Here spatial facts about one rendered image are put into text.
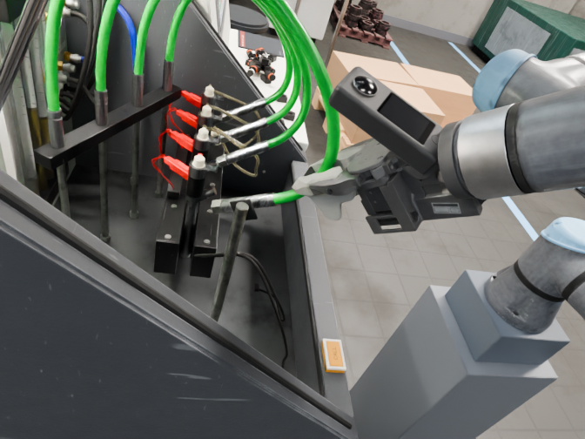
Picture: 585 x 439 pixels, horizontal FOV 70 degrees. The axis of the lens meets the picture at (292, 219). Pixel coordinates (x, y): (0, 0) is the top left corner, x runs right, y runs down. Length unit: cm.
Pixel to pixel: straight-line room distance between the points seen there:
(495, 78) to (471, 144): 16
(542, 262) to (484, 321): 18
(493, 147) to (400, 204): 11
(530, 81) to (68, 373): 52
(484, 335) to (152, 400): 73
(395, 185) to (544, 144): 13
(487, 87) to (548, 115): 17
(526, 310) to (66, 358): 84
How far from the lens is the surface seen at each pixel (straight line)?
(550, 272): 95
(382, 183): 42
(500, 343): 100
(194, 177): 67
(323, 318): 72
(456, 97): 368
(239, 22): 279
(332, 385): 66
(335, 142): 47
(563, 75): 52
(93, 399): 48
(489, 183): 37
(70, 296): 34
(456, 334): 106
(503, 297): 100
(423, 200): 43
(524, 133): 36
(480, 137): 37
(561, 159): 35
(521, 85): 50
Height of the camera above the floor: 150
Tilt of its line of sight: 40 degrees down
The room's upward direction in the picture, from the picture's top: 20 degrees clockwise
